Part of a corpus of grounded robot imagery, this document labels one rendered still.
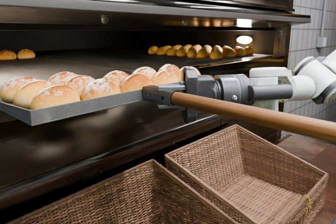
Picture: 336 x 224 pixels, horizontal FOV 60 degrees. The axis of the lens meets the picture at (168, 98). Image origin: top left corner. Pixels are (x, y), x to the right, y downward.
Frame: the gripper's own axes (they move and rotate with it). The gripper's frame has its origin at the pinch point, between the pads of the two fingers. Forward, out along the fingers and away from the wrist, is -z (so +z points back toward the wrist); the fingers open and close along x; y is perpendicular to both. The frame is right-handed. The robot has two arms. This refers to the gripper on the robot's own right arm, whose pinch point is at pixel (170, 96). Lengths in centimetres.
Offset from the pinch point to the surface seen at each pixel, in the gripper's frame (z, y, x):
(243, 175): 54, -67, -61
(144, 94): -5.5, -3.5, -0.2
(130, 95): -8.9, -2.2, 0.2
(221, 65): 41, -70, -2
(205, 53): 44, -103, 1
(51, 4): -25.0, -8.3, 20.0
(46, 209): -33, -16, -35
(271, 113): 12.6, 20.6, 0.9
